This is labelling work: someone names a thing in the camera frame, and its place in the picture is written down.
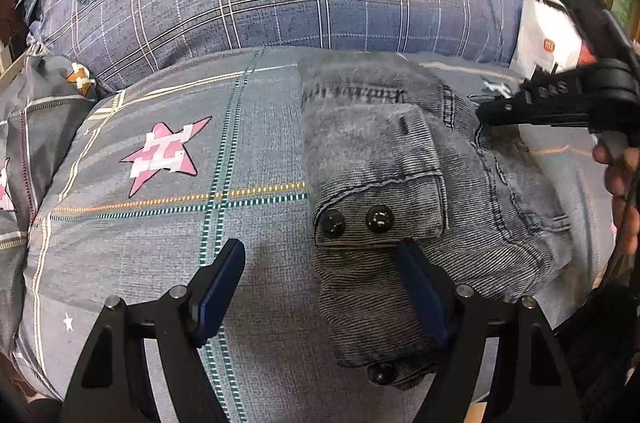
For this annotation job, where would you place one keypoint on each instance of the grey denim pants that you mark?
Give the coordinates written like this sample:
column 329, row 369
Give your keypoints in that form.
column 395, row 183

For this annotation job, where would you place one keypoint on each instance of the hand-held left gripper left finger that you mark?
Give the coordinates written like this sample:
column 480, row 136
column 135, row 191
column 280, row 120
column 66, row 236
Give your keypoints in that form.
column 220, row 288

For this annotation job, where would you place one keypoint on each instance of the grey plaid star blanket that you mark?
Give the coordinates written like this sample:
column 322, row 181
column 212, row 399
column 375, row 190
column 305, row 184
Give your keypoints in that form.
column 200, row 163

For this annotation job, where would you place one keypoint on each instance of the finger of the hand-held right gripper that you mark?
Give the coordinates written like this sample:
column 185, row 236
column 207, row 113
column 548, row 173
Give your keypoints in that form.
column 530, row 113

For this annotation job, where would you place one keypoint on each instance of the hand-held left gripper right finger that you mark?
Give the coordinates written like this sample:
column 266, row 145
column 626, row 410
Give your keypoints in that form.
column 425, row 293

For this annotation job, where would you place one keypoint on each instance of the white paper bag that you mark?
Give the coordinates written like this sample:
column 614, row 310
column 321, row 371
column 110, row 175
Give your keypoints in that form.
column 547, row 35

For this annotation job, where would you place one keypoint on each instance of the person's right hand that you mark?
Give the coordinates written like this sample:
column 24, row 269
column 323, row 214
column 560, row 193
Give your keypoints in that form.
column 617, row 175

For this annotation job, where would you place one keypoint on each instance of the grey plaid cushion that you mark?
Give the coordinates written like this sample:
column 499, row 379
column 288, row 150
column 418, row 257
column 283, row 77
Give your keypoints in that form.
column 35, row 128

